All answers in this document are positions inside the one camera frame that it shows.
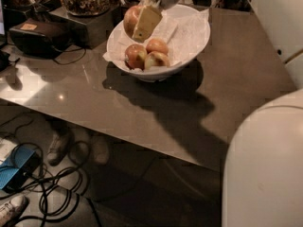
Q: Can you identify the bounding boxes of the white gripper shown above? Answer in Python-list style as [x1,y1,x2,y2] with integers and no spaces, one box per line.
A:
[132,0,179,43]

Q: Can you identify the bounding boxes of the hidden back red apple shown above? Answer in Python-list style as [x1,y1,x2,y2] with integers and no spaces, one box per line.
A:
[146,38,169,54]

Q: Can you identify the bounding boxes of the white bowl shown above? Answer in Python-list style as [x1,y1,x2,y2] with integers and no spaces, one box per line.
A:
[106,3,211,83]

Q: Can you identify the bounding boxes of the front yellow-red apple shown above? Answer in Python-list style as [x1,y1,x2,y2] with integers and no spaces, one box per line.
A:
[144,51,170,70]

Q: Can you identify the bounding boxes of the white paper liner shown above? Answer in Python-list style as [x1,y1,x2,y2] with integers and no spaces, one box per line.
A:
[102,0,210,73]

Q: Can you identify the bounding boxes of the dark square jar stand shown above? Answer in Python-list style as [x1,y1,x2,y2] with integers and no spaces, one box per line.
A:
[49,7,114,49]

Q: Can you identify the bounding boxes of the black device with label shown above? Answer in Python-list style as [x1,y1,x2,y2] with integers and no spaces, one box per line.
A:
[9,19,71,59]

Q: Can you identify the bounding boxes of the white shoe under table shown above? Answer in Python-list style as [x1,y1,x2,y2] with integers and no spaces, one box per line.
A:
[46,131,71,166]

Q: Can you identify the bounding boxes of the blue box on floor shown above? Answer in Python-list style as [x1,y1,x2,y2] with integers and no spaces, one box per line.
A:
[0,146,41,193]

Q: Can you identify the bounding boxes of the white sneaker bottom left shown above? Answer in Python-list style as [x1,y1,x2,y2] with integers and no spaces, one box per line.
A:
[0,195,28,227]

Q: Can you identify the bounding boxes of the black cable on table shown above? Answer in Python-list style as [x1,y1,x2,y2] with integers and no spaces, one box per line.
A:
[51,45,88,66]

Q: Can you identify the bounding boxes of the black cables on floor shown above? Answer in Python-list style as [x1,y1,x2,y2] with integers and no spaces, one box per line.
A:
[0,112,102,227]

